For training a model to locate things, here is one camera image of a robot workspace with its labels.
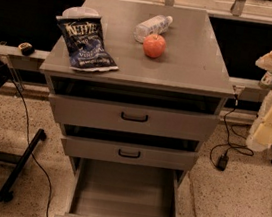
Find grey bottom drawer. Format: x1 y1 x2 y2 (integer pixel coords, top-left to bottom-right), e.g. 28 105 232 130
54 159 179 217

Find grey drawer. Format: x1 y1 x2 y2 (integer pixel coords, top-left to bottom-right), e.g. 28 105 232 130
61 125 198 171
49 78 219 142
54 159 179 217

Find grey drawer cabinet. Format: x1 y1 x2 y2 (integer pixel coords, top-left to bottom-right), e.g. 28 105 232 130
25 0 247 194

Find grey middle drawer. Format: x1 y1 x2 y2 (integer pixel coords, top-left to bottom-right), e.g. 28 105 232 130
61 125 198 171

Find grey top drawer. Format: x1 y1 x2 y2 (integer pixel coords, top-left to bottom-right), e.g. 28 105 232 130
49 78 219 142

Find small glass bottle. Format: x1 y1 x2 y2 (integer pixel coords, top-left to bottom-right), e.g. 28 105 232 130
259 70 272 89

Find red apple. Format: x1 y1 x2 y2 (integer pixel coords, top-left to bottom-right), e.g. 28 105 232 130
143 34 166 58

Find clear plastic water bottle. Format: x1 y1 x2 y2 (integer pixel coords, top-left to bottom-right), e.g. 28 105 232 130
133 15 173 44

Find blue kettle chips bag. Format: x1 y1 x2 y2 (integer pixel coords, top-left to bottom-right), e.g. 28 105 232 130
56 16 118 72

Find black power adapter cable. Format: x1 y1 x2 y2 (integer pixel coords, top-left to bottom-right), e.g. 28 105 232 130
207 92 263 176

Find black left floor cable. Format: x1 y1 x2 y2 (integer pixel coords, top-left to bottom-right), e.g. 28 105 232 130
0 77 71 217

